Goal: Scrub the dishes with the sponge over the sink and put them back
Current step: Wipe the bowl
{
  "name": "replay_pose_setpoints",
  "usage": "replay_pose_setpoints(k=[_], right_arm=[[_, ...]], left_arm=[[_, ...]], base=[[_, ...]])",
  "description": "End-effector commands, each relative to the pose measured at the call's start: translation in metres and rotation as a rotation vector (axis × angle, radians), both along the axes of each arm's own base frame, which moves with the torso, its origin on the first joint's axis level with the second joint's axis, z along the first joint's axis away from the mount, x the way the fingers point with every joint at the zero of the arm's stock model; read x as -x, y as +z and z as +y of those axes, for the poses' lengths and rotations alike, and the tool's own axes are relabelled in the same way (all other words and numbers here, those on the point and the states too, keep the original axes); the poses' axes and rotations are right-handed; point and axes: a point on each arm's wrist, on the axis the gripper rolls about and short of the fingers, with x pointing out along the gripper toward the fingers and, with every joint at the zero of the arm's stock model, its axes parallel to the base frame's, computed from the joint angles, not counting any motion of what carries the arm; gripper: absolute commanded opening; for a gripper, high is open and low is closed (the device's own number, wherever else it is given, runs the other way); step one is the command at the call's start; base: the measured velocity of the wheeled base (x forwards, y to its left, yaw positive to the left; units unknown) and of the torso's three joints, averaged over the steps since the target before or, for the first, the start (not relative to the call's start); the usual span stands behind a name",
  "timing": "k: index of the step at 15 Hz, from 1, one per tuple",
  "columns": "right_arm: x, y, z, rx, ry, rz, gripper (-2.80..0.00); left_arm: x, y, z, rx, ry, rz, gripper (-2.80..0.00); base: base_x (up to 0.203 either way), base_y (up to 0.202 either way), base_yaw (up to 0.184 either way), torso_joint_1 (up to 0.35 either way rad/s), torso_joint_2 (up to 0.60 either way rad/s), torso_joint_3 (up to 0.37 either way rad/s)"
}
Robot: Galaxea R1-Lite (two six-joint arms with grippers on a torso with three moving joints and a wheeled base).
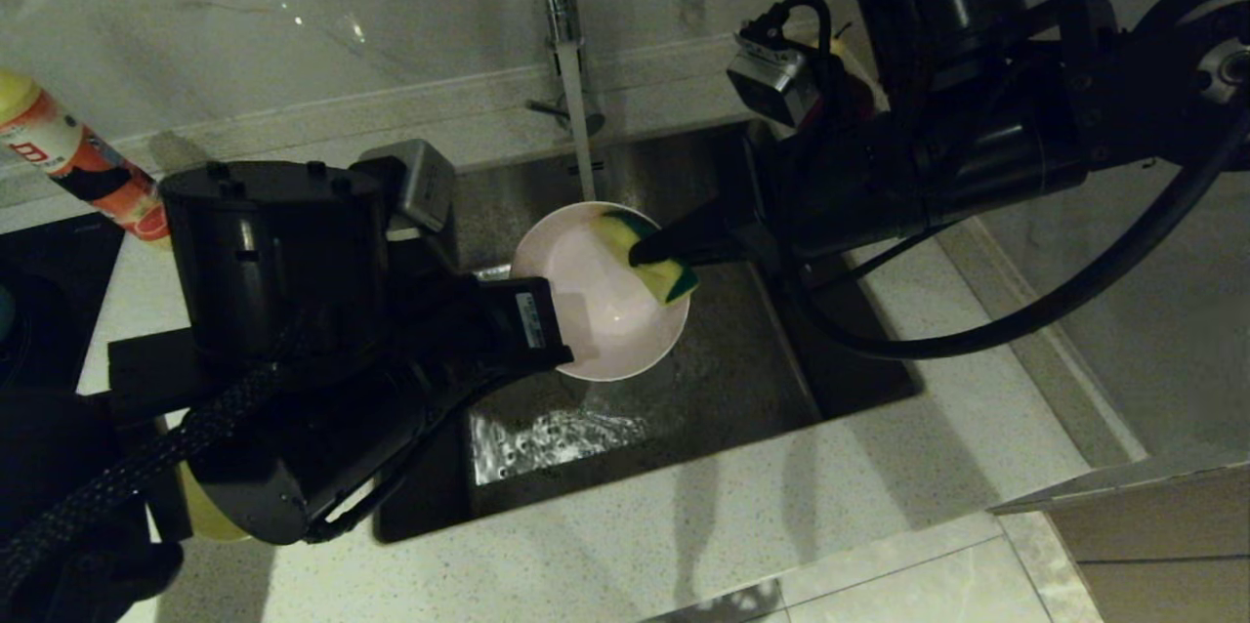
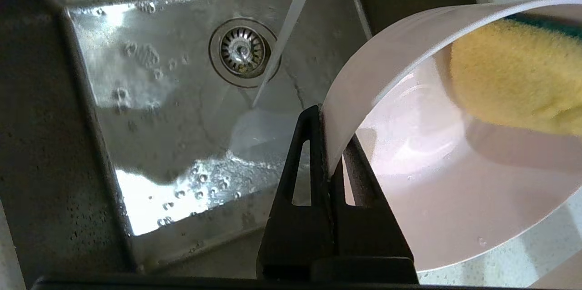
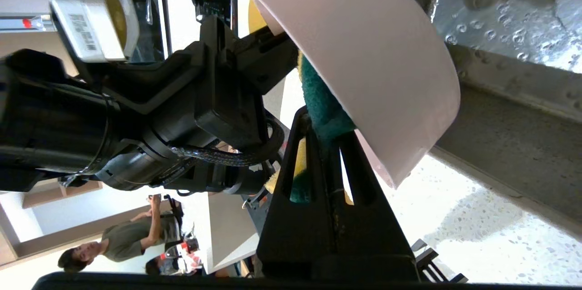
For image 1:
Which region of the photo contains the orange dish soap bottle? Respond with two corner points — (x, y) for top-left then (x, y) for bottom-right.
(0, 69), (175, 245)

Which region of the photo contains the yellow green sponge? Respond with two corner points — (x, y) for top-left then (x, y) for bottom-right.
(590, 209), (701, 308)

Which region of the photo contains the yellow plastic bowl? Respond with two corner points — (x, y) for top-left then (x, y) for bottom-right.
(179, 462), (247, 544)

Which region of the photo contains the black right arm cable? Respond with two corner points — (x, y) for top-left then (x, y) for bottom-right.
(747, 0), (1250, 360)

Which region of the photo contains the stainless steel sink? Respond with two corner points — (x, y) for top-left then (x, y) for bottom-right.
(376, 120), (921, 543)

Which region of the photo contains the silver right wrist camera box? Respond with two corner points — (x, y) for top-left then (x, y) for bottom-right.
(727, 25), (833, 129)

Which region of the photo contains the black induction cooktop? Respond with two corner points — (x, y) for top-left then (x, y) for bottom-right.
(0, 213), (126, 392)

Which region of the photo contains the pink plastic bowl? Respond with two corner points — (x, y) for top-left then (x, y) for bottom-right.
(509, 201), (692, 383)

